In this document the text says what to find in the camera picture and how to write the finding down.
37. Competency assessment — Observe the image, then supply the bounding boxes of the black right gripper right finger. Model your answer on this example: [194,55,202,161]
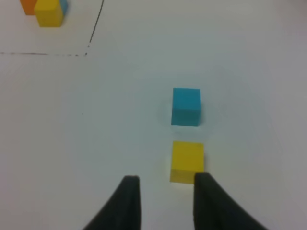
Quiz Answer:
[193,172,266,230]

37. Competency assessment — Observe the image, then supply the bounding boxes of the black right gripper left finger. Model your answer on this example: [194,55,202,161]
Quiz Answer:
[85,176,142,230]

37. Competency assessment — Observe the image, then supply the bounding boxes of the template yellow cube block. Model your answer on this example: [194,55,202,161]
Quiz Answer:
[34,0,64,27]

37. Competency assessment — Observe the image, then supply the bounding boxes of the template blue cube block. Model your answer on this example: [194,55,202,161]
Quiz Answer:
[60,0,68,16]

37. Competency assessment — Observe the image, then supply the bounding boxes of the template orange cube block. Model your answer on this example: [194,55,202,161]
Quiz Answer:
[20,0,37,15]

